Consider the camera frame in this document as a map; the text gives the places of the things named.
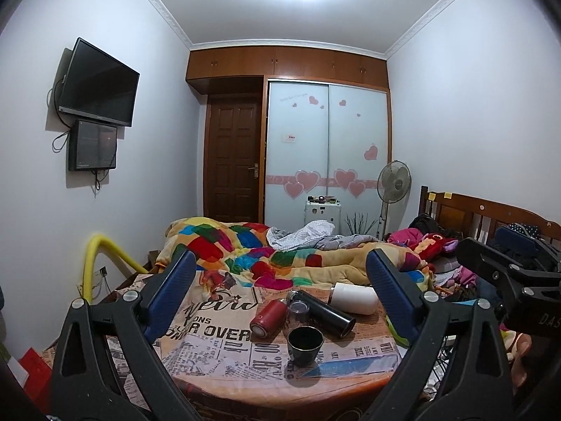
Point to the standing electric fan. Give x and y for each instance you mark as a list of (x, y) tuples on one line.
[(394, 180)]

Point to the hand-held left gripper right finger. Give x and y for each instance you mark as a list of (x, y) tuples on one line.
[(390, 298)]

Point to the dark metal cup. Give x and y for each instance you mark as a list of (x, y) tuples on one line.
[(305, 346)]

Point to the red insulated cup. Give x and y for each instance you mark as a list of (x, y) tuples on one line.
[(267, 318)]

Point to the dark dotted bag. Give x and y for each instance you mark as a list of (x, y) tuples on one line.
[(519, 232)]

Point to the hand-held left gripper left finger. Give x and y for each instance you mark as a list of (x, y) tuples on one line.
[(175, 289)]

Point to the red plush toy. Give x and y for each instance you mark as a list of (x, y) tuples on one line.
[(436, 243)]

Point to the person's right hand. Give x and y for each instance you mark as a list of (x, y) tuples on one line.
[(519, 359)]

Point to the pink clothes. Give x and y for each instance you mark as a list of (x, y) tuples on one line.
[(401, 236)]

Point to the wall power socket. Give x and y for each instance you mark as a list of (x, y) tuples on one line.
[(103, 271)]

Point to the brown wooden door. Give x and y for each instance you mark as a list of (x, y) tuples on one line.
[(232, 153)]

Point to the dark decorative plant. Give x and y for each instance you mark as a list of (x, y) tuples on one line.
[(360, 223)]

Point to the black thermos cup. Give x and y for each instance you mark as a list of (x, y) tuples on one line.
[(324, 311)]

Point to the small wall-mounted monitor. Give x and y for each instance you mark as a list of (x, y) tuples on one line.
[(93, 144)]

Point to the newspaper print bed sheet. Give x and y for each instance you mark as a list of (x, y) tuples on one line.
[(219, 342)]

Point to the yellow foam tube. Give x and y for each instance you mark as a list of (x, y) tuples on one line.
[(94, 256)]

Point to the pile of clothes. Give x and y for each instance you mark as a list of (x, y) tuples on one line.
[(456, 276)]

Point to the small white cabinet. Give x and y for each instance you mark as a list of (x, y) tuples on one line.
[(323, 218)]

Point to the grey crumpled cloth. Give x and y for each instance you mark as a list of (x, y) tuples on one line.
[(307, 234)]

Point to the white cup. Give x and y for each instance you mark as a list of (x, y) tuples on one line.
[(355, 299)]

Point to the wooden overhead cabinet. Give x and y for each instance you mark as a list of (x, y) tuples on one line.
[(285, 63)]

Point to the wooden bed headboard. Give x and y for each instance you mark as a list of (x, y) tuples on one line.
[(464, 210)]

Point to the wall-mounted black television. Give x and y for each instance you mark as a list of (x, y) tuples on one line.
[(98, 81)]

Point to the clear glass cup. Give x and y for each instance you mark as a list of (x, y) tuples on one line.
[(294, 322)]

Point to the colourful patchwork quilt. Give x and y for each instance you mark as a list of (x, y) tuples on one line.
[(245, 254)]

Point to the frosted sliding-door wardrobe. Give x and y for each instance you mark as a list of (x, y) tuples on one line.
[(326, 149)]

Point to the row of small toiletries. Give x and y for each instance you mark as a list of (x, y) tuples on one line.
[(323, 199)]

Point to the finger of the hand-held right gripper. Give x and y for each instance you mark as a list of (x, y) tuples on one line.
[(488, 296), (499, 256)]

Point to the black bag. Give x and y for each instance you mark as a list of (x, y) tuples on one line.
[(425, 223)]

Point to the blue paper sheet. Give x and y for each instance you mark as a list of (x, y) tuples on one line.
[(350, 366)]

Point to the red box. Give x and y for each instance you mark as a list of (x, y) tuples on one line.
[(35, 372)]

